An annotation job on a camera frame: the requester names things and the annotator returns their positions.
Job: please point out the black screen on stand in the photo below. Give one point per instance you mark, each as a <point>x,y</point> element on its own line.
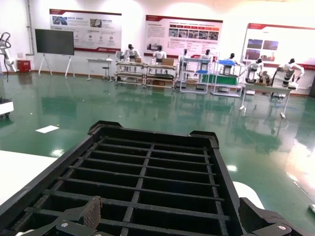
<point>54,41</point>

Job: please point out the black stool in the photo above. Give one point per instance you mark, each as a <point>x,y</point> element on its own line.
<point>105,68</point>

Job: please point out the metal tube workbench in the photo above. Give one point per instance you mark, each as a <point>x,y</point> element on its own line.
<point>130,64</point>
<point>160,76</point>

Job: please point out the small white table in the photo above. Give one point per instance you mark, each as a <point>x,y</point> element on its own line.
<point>98,59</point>

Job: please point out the grey wall pipe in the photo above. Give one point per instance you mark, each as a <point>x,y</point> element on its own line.
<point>29,24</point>

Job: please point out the blue plastic bin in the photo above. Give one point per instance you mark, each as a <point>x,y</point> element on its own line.
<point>226,62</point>

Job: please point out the small brown carton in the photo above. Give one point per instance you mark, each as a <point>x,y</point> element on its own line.
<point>167,61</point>

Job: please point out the black slotted container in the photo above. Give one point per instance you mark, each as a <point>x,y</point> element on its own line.
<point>123,134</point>

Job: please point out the info poster with four photos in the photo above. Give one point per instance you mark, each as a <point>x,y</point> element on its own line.
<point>290,37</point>

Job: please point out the info poster with photo row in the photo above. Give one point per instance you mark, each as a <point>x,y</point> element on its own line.
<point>155,32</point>

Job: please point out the white shelf rack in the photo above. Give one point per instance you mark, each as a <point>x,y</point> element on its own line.
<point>194,90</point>
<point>225,94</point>

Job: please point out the long white table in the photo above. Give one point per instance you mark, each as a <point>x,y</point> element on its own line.
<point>268,86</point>

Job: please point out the info poster with round icons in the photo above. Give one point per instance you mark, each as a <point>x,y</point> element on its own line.
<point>81,27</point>

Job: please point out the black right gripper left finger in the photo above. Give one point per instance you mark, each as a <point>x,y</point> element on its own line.
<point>91,214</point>

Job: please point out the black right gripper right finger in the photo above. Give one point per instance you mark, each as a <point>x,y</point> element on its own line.
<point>256,221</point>

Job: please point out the white humanoid robot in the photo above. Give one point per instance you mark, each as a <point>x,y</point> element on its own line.
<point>291,70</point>
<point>130,52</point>
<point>254,66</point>
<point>160,54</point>
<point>207,57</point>
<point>231,59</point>

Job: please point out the white floor paper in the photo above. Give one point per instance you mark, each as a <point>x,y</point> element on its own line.
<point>47,129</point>

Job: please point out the red box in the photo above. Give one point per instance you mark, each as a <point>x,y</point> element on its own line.
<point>23,66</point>

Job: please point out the black cabinet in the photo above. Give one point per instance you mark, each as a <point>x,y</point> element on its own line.
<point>313,84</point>

